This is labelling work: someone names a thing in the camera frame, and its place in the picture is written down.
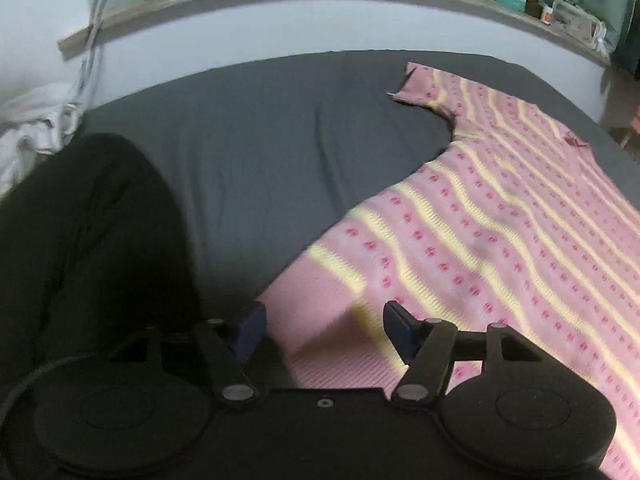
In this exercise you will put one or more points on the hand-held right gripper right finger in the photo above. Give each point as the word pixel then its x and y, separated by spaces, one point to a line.
pixel 400 332

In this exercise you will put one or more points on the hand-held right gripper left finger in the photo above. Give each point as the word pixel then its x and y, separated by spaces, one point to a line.
pixel 250 335

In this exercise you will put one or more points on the pink yellow striped sweater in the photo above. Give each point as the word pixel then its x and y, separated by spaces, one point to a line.
pixel 500 240

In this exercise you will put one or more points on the person's leg in black pants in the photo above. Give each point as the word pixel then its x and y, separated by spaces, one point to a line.
pixel 90 240

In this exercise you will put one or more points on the grey bed sheet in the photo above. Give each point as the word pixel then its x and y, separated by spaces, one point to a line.
pixel 280 150

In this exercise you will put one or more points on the white bedding cloth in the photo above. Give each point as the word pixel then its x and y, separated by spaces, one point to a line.
pixel 35 125

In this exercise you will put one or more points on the small white orange bottle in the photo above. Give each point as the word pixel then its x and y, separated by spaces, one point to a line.
pixel 548 14

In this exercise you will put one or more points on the clear plastic container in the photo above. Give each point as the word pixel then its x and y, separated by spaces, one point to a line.
pixel 580 22

